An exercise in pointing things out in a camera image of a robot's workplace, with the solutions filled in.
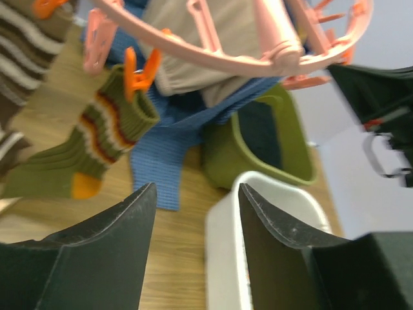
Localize pink round clip hanger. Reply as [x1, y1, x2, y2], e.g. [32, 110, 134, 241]
[96, 1, 373, 96]

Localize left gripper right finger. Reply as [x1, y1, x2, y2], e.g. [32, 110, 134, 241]
[237, 182, 413, 310]

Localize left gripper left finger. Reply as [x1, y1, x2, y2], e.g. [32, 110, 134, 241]
[1, 183, 157, 310]

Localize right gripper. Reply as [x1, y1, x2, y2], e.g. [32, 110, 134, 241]
[327, 64, 412, 187]

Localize blue checkered shirt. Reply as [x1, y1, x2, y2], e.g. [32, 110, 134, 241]
[106, 1, 279, 211]

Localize white plastic basket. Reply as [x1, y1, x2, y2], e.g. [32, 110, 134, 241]
[205, 171, 332, 310]

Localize black folded clothes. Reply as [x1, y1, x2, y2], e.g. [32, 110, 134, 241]
[237, 101, 282, 169]

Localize beige cloth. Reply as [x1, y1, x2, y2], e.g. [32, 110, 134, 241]
[141, 1, 262, 108]

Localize brown striped sock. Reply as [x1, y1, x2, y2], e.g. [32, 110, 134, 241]
[1, 1, 78, 175]

